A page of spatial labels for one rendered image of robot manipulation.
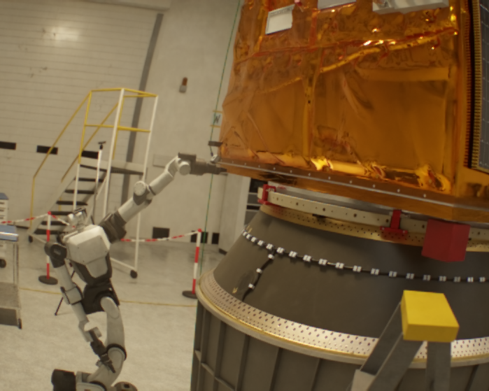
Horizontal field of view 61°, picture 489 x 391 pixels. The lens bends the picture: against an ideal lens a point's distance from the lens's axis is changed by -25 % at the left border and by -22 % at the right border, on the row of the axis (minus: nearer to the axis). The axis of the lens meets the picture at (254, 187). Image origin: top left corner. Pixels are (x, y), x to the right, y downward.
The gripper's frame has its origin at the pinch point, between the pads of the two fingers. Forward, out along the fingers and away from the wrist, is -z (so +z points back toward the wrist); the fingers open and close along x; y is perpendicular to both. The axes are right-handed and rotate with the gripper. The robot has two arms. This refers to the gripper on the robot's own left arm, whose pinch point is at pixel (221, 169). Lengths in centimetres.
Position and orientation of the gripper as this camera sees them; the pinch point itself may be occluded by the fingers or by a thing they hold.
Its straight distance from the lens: 287.3
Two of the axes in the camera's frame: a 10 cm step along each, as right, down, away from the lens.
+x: 4.7, 1.1, -8.8
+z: -8.7, -1.0, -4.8
